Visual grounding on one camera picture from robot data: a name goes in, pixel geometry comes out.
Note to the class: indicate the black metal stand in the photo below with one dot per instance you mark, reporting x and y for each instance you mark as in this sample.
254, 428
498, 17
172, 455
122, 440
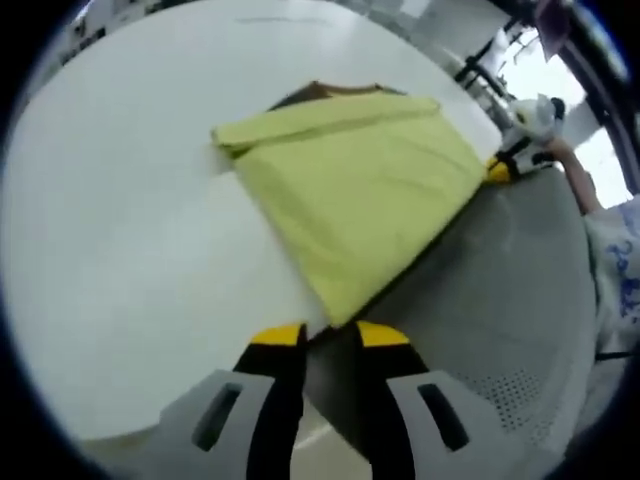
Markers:
575, 45

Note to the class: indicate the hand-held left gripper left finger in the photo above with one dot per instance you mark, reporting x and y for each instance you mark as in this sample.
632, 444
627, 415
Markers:
277, 400

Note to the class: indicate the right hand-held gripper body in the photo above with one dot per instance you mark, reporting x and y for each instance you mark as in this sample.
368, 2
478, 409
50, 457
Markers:
537, 120

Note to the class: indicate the yellow blue brown garment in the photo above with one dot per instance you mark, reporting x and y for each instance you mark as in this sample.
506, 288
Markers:
360, 190

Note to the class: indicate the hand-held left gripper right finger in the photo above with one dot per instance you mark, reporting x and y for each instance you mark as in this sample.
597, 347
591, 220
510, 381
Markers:
385, 390

